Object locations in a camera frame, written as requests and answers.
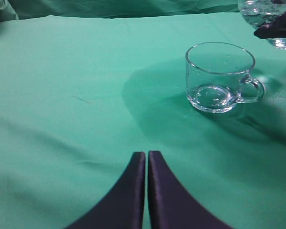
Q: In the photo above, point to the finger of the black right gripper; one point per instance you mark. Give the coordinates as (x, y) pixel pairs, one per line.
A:
(275, 29)

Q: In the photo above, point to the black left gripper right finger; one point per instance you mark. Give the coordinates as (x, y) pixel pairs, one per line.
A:
(170, 205)

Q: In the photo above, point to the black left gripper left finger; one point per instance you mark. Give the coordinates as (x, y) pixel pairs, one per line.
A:
(122, 207)

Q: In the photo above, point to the clear plastic water bottle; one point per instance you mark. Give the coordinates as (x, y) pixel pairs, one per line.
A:
(259, 12)

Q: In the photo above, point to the clear glass mug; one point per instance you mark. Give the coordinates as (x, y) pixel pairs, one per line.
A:
(218, 77)

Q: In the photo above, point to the green table cloth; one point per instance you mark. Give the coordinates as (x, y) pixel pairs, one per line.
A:
(79, 96)

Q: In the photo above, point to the green backdrop cloth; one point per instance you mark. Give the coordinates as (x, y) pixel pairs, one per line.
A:
(27, 9)

